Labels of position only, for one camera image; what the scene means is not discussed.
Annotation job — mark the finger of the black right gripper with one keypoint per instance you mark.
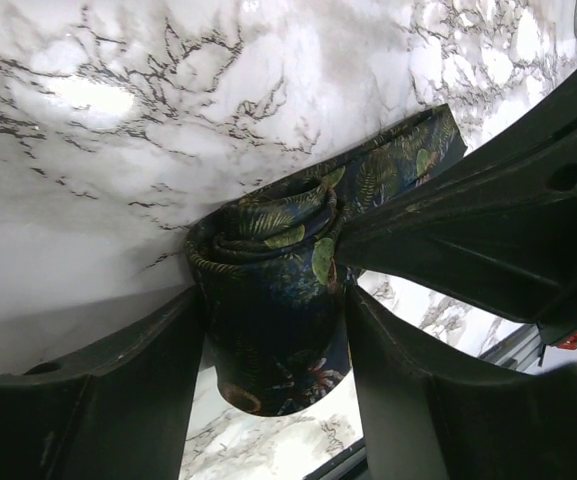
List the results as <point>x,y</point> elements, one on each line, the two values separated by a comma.
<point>516,195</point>
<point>527,276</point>

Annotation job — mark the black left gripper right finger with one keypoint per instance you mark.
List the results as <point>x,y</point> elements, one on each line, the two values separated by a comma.
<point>491,422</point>

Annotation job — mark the dark green nature-print tie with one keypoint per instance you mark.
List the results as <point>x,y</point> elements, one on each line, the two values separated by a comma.
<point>265,264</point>

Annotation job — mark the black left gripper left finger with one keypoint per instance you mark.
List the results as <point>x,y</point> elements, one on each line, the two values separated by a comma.
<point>116,409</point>

